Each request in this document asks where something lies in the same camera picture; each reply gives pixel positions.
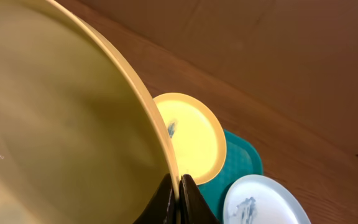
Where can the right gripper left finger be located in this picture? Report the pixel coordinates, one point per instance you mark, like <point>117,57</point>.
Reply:
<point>162,207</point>

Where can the light blue plate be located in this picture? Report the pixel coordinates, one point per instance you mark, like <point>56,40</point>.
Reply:
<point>257,199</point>

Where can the yellow-green plate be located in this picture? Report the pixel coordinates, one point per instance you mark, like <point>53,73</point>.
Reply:
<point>196,134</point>
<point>81,139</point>

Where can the teal plastic serving tray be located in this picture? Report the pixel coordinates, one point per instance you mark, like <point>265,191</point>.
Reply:
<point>241,159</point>

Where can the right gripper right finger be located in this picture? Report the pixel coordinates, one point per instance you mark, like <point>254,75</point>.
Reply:
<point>193,207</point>

